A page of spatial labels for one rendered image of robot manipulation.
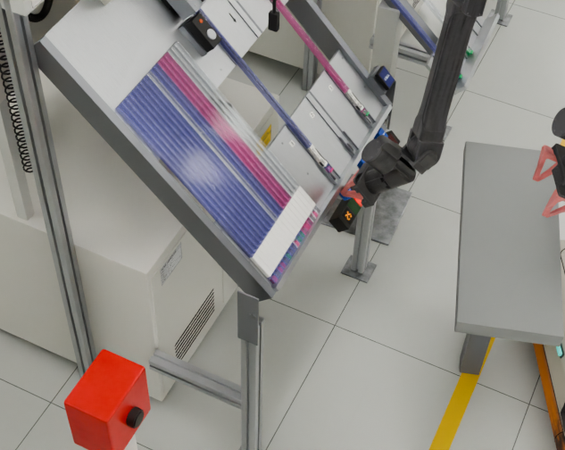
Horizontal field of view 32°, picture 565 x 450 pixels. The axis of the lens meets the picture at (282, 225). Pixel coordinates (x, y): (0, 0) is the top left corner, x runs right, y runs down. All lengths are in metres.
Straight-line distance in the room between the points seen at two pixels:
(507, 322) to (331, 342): 0.78
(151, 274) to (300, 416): 0.71
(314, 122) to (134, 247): 0.52
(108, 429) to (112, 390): 0.07
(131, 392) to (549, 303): 0.99
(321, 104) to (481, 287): 0.57
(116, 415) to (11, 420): 0.96
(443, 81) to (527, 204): 0.55
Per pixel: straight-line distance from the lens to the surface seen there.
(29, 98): 2.02
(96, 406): 1.93
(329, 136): 2.38
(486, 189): 2.57
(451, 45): 2.10
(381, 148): 2.17
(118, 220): 2.42
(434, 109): 2.16
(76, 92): 1.99
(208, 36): 2.16
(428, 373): 2.92
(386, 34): 2.77
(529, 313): 2.34
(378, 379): 2.88
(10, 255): 2.61
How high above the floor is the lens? 2.41
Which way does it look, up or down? 49 degrees down
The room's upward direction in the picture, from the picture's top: 2 degrees clockwise
